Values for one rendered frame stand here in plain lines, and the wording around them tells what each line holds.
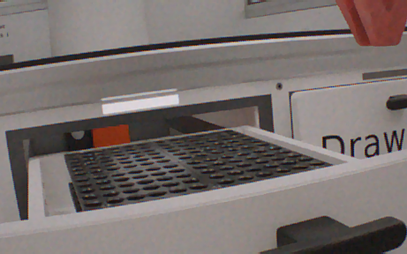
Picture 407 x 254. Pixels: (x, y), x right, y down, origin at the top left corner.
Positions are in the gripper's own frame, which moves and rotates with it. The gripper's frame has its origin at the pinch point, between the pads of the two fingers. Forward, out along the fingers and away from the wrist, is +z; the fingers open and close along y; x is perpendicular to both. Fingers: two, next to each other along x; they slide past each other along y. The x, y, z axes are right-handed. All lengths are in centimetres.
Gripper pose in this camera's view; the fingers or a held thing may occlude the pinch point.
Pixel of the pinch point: (377, 26)
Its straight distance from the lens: 22.6
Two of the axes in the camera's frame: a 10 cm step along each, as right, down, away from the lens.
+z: 0.9, 9.8, 1.7
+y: -3.2, -1.3, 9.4
